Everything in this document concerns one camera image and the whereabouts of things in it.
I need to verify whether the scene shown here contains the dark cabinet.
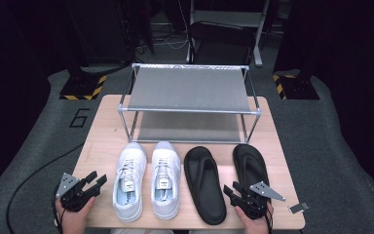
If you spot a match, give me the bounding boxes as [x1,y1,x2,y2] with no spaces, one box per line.
[65,0,135,65]

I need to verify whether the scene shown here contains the white desk frame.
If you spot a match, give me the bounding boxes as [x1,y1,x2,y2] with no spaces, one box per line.
[186,0,273,68]

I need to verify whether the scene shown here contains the hand-held gripper cable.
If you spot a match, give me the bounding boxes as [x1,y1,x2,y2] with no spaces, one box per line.
[264,200,275,234]
[52,183,66,234]

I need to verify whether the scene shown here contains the black chair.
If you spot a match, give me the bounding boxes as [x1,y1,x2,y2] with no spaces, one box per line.
[187,20,257,66]

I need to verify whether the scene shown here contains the right hand-held gripper cable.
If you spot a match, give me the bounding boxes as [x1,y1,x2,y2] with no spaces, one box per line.
[264,200,275,234]

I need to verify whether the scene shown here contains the metal shoe rack grey shelves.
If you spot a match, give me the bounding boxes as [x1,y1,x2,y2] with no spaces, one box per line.
[117,62,262,145]

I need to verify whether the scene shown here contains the person's right hand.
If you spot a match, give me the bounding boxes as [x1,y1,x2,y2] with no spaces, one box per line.
[234,202,275,234]

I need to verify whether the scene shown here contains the black stand base striped edge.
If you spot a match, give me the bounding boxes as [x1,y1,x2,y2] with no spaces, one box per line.
[272,71,320,100]
[58,66,108,101]

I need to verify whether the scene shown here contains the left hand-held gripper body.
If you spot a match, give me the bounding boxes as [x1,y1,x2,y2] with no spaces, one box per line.
[56,173,97,213]

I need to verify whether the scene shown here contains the black slipper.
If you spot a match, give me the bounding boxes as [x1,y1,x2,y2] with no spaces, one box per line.
[183,145,228,226]
[232,143,271,209]

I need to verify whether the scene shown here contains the black floor cable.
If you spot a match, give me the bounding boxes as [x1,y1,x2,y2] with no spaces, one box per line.
[5,142,86,234]

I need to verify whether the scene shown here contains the left hand-held gripper cable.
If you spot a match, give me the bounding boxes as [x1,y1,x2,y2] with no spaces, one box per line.
[52,183,66,234]

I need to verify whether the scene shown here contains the white sneaker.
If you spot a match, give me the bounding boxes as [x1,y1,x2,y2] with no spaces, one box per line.
[150,140,182,221]
[112,141,148,223]

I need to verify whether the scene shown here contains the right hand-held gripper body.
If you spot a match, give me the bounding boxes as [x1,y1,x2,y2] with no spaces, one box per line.
[232,180,287,219]

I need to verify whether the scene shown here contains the person's left hand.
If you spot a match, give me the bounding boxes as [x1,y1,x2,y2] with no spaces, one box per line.
[55,196,97,234]

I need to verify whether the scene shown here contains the grey metal table bracket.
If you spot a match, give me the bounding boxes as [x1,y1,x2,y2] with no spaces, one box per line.
[287,201,311,215]

